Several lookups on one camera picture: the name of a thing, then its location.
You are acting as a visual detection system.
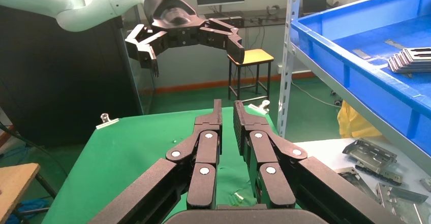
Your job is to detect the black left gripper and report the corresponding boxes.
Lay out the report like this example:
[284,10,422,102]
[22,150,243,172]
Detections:
[125,0,245,78]

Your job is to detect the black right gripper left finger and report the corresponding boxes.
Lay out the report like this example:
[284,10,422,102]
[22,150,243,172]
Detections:
[88,99,223,224]

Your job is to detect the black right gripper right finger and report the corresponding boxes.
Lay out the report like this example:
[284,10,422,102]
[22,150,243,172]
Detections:
[233,100,403,224]

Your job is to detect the black electronics box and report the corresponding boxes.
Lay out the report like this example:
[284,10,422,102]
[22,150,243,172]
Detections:
[215,15,245,28]

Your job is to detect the blue plastic tray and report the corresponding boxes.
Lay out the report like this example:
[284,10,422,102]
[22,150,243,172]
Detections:
[290,0,431,157]

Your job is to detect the silver metal binder clip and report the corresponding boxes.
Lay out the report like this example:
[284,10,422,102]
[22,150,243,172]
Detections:
[96,113,120,130]
[248,100,271,115]

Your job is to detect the yellow seat black stool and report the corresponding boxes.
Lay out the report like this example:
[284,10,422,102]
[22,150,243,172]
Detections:
[227,48,275,106]

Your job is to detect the green table cloth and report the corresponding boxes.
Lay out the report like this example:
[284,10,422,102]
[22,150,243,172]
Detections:
[42,106,280,224]

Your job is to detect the black desk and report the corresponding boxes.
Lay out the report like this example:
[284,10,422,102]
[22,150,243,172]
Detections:
[203,9,332,28]

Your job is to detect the black headphones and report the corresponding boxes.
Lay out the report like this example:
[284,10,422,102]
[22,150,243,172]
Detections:
[266,4,281,17]

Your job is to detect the flat dark metal plate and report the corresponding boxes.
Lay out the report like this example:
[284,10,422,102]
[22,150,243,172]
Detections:
[335,167,382,204]

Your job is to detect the small black monitor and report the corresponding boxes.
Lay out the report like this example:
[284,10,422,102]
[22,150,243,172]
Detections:
[302,0,328,15]

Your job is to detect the grey tape strip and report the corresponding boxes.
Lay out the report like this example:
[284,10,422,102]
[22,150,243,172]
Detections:
[385,40,406,50]
[352,49,372,60]

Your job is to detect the wooden top stool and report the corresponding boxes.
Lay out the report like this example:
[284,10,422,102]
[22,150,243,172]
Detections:
[0,163,58,224]

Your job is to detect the thin white cable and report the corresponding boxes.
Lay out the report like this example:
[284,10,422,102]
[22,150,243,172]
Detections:
[290,80,342,109]

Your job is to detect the grey perforated shelf post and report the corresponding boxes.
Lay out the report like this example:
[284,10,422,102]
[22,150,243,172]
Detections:
[276,0,304,138]

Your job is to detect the dark metal rail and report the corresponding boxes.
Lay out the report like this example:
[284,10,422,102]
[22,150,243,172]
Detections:
[355,163,404,186]

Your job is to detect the grey folded metal bracket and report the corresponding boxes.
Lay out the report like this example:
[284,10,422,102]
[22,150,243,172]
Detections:
[375,182,431,224]

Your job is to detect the blue cable bundle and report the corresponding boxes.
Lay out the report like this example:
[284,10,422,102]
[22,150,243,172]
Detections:
[0,145,51,224]

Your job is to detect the thick black cable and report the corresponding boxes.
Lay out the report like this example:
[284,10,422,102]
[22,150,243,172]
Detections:
[0,121,68,179]

